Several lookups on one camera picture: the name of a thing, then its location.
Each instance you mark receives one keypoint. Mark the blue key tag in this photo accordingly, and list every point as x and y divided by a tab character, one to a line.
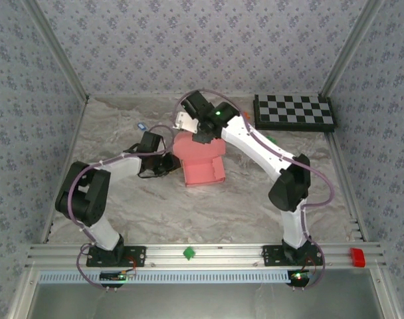
141	126

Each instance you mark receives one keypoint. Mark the pink paper box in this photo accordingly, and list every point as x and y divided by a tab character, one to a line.
202	172

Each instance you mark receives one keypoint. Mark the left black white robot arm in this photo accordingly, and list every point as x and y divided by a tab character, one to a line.
82	196

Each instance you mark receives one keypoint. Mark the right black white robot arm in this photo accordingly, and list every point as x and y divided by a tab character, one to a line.
288	189

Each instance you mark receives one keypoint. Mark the green toy brick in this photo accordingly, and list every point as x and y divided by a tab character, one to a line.
271	139

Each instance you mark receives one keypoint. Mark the black grey checkerboard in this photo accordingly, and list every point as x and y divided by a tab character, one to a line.
295	111

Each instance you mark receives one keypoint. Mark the green block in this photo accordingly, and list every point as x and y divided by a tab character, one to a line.
189	253

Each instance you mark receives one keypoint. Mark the grey metal shelf sheet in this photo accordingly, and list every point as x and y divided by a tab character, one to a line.
205	302

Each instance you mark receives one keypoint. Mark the red block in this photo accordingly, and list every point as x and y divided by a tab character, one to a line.
357	257

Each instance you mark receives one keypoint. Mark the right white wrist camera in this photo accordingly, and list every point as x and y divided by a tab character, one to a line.
185	121

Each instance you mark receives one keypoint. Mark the aluminium table end rail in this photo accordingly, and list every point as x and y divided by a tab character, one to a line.
122	95

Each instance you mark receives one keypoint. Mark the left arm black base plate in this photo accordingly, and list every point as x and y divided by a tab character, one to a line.
139	256

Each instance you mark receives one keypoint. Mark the wide aluminium mounting rail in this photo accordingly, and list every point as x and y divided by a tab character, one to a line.
222	254

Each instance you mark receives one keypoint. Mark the aluminium upright frame post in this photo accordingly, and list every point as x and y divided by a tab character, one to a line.
58	50
351	50

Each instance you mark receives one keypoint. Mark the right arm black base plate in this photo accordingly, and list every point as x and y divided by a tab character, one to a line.
270	256

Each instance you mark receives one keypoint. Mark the aluminium frame leg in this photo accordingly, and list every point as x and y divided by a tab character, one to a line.
21	295
386	295

